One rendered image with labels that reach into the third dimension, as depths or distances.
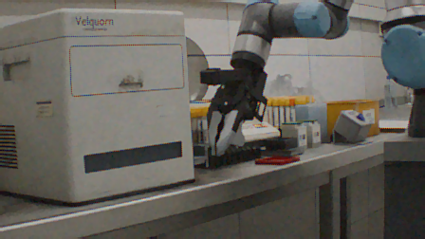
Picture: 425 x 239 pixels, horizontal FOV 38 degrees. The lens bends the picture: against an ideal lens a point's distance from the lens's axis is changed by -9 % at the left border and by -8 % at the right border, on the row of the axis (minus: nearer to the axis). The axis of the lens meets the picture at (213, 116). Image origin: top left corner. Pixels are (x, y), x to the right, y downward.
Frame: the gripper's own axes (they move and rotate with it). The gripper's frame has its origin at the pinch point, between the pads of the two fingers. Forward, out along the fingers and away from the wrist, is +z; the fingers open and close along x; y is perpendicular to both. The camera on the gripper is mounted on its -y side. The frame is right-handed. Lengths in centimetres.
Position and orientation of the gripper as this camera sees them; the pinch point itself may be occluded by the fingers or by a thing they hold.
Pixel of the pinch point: (215, 148)
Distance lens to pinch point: 128.0
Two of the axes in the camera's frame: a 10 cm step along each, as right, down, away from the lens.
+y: 5.9, 4.3, 6.9
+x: -7.6, 0.2, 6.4
